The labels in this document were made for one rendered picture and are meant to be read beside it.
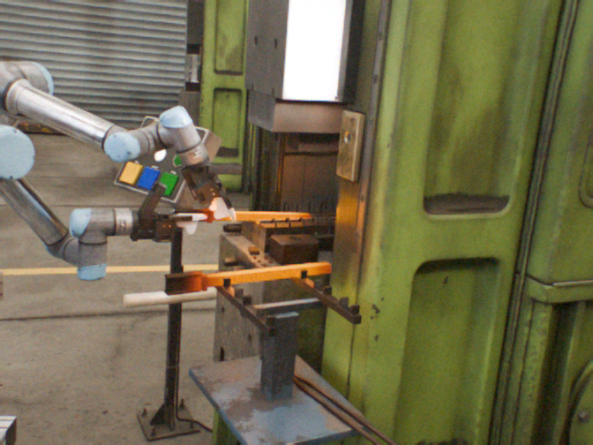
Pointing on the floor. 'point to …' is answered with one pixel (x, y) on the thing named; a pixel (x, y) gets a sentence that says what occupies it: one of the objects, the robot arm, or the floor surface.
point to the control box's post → (173, 327)
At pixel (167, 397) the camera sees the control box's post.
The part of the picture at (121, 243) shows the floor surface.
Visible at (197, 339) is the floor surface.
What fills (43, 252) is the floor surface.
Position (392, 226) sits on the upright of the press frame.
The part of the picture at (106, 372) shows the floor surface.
